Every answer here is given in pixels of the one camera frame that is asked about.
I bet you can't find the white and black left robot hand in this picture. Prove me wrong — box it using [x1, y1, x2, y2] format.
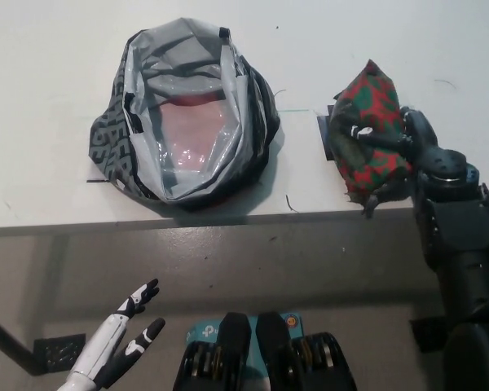
[67, 279, 167, 388]

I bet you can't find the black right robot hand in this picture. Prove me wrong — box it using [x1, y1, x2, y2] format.
[349, 106, 440, 219]

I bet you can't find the red and green cloth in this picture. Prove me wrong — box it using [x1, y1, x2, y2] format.
[328, 59, 415, 203]

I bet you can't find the black and grey plastic bag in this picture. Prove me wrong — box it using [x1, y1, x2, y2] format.
[90, 16, 281, 213]

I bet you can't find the teal box on robot torso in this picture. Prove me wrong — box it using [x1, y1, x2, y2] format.
[186, 312, 306, 391]

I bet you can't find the black table foot plate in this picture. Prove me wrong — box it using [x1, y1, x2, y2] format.
[409, 315, 450, 354]
[32, 333, 86, 374]

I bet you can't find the black table leg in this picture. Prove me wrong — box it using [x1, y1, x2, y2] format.
[0, 309, 46, 376]

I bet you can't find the black tape patch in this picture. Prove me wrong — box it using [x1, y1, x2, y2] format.
[316, 105, 340, 162]

